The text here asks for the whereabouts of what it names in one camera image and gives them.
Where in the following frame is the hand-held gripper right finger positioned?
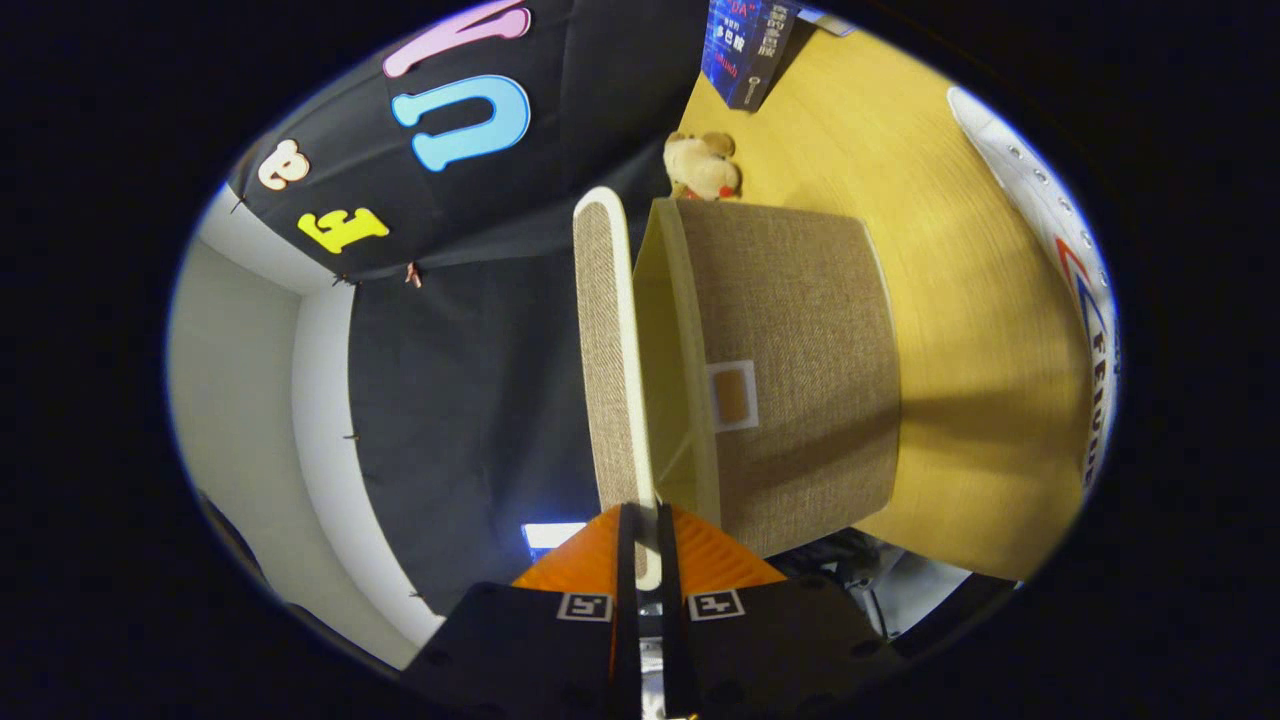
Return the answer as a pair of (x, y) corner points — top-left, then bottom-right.
(657, 503), (907, 720)

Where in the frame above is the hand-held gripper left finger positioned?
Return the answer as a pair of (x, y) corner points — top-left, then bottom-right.
(400, 503), (642, 720)

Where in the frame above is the brown fabric storage box lid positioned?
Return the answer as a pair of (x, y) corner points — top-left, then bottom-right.
(573, 187), (663, 591)

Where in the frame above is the brown fabric storage box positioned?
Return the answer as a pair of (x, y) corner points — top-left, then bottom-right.
(632, 197), (903, 559)

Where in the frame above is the white striped canvas shoe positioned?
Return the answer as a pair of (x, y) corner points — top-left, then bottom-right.
(947, 85), (1121, 493)

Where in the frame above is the lit computer monitor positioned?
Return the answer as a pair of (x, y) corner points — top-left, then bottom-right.
(522, 522), (588, 551)

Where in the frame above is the tan plush dog toy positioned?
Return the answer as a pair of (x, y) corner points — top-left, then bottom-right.
(663, 130), (743, 202)

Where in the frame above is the dark blue book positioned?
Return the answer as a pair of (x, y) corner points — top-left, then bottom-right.
(700, 0), (801, 111)

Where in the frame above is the pale blue book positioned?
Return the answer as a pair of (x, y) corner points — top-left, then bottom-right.
(800, 5), (857, 38)

